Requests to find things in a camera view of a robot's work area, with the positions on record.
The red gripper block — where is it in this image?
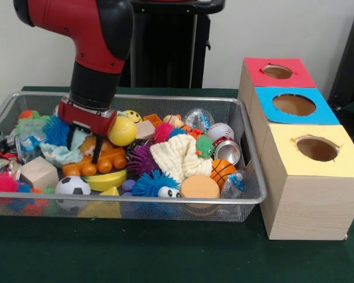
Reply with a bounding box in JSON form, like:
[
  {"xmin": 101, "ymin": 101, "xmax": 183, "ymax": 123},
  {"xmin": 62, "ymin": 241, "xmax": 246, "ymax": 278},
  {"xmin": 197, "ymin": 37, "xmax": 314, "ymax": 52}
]
[{"xmin": 57, "ymin": 100, "xmax": 119, "ymax": 164}]

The mint green cloth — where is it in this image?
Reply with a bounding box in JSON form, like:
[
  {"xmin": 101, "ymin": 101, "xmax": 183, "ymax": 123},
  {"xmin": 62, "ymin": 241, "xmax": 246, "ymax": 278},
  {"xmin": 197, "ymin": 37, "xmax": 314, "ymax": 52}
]
[{"xmin": 40, "ymin": 126, "xmax": 89, "ymax": 166}]

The wooden box with three holes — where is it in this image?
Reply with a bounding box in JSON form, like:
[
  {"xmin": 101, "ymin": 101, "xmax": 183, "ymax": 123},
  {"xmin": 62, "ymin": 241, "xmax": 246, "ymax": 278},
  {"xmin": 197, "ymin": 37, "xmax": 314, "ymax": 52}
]
[{"xmin": 237, "ymin": 57, "xmax": 354, "ymax": 241}]

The blue spiky ball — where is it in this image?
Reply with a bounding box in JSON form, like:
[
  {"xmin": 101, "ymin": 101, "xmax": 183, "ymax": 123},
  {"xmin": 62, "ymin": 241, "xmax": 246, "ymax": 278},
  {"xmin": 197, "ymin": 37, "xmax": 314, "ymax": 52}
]
[{"xmin": 42, "ymin": 114, "xmax": 71, "ymax": 147}]

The plain yellow ball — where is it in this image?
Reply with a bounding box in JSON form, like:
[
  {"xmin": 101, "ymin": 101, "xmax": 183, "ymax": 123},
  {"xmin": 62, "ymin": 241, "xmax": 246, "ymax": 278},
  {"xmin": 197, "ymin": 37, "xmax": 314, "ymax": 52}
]
[{"xmin": 107, "ymin": 115, "xmax": 138, "ymax": 147}]

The toy soccer ball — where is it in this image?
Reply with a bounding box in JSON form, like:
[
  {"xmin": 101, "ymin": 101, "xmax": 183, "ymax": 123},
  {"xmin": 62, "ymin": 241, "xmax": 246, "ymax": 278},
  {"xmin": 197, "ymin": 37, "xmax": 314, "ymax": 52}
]
[{"xmin": 54, "ymin": 176, "xmax": 91, "ymax": 195}]

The yellow smiley ball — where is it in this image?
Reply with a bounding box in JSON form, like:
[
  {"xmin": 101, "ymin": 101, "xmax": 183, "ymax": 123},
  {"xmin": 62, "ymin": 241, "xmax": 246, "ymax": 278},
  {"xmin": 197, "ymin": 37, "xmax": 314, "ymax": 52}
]
[{"xmin": 122, "ymin": 110, "xmax": 143, "ymax": 124}]

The orange ridged plastic block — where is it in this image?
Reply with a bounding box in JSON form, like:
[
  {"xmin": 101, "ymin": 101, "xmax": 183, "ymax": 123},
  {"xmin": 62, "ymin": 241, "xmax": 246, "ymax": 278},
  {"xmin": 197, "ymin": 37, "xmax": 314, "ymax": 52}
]
[{"xmin": 143, "ymin": 113, "xmax": 163, "ymax": 127}]

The cream waffle cloth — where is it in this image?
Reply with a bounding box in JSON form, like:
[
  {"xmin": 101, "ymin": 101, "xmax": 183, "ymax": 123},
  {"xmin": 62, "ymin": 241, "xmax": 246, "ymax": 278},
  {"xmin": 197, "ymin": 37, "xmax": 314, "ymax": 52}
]
[{"xmin": 149, "ymin": 136, "xmax": 213, "ymax": 183}]

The dark green table cloth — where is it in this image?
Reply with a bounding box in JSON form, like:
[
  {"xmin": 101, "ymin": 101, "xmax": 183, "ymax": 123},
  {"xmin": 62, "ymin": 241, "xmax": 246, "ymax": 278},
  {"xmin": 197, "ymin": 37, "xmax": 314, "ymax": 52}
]
[{"xmin": 0, "ymin": 85, "xmax": 354, "ymax": 283}]

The orange foam disc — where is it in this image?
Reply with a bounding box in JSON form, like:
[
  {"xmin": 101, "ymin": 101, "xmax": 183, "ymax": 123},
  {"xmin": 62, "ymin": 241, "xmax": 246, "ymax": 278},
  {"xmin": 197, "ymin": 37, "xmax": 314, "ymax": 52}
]
[{"xmin": 180, "ymin": 175, "xmax": 221, "ymax": 199}]

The toy baseball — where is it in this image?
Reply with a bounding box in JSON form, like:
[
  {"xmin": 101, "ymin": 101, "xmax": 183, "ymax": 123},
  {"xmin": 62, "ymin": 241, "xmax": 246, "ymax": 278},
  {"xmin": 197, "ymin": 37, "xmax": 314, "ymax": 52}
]
[{"xmin": 206, "ymin": 123, "xmax": 235, "ymax": 142}]

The toy basketball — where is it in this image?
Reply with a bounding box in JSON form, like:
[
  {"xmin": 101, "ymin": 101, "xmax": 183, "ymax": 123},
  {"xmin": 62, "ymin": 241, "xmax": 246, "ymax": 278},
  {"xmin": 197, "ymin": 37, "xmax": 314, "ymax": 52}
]
[{"xmin": 209, "ymin": 159, "xmax": 238, "ymax": 189}]

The wire mesh bin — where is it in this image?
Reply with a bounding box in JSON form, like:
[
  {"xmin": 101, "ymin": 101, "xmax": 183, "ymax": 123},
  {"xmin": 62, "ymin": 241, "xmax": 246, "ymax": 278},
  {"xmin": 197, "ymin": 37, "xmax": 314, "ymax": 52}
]
[{"xmin": 0, "ymin": 91, "xmax": 268, "ymax": 222}]

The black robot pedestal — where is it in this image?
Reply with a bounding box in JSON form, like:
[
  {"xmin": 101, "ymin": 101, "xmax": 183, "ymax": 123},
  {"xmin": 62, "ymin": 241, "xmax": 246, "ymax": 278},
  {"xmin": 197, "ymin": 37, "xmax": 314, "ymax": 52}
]
[{"xmin": 119, "ymin": 0, "xmax": 227, "ymax": 88}]

